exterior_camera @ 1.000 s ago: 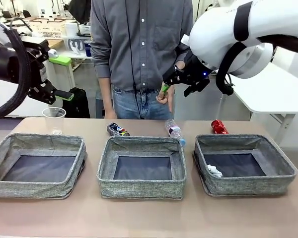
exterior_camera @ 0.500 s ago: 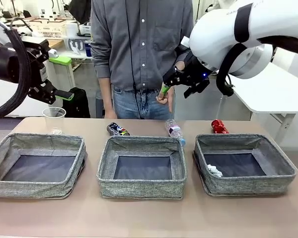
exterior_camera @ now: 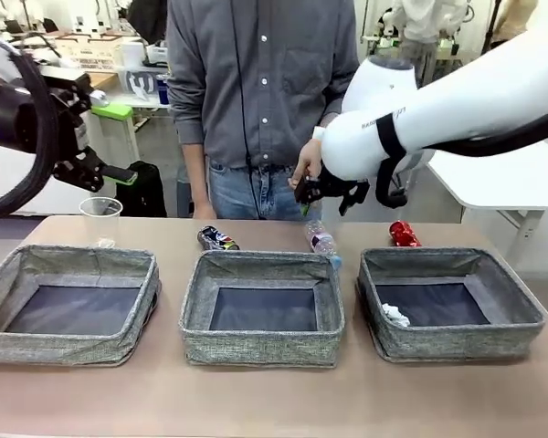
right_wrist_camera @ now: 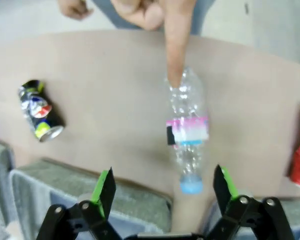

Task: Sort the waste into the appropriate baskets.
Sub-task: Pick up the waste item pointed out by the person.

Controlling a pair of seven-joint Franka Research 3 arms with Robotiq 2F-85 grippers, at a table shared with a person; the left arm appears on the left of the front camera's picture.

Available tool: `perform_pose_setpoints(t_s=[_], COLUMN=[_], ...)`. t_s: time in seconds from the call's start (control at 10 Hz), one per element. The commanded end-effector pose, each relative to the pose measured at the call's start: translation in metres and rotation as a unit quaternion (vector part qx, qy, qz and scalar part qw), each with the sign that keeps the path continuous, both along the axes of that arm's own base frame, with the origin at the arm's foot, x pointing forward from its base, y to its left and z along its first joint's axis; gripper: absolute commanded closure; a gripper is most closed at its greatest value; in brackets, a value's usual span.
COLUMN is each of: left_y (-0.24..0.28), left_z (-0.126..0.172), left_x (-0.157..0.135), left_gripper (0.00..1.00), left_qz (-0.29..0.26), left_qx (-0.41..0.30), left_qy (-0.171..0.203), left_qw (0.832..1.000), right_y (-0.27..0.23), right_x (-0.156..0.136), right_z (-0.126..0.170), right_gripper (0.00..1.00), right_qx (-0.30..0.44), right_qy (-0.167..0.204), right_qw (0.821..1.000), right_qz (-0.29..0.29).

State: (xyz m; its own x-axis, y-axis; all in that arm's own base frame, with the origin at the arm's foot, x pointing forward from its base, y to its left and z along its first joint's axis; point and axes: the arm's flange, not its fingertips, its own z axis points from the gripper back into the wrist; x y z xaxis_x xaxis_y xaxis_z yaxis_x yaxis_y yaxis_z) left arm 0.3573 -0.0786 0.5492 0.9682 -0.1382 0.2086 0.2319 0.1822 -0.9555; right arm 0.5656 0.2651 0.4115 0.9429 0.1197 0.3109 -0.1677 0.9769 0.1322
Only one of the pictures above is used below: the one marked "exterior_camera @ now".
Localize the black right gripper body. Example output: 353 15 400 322
319 172 349 198

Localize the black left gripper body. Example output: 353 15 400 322
0 75 95 161

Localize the clear plastic cup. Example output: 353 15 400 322
79 196 123 250

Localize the clear plastic water bottle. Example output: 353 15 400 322
303 218 343 268

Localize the crushed red drink can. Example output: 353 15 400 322
388 221 423 248

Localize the crushed black Pepsi can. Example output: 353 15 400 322
196 225 241 252

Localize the white paper ball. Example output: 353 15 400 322
382 303 411 328

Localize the person's right forearm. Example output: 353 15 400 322
181 142 210 205

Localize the person's left hand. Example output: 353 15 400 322
288 136 323 191

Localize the wooden top table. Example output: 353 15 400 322
85 71 121 93

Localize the narrow white desk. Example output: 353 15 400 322
93 90 173 138

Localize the white perforated crate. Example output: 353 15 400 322
54 34 124 72

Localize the black backpack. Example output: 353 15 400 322
113 160 168 218

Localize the white paper roll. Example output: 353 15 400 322
121 40 142 68

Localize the person in grey shirt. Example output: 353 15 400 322
163 0 362 223

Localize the large white table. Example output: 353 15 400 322
427 136 548 238

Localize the grey fabric basket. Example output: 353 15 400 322
178 249 346 369
354 247 546 364
0 245 161 369

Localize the person in white clothes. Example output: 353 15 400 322
390 0 467 88

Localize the black tripod pole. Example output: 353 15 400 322
481 0 503 56

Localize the person in beige top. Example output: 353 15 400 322
490 0 531 47

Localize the thin black clip-on cable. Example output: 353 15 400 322
230 0 262 220

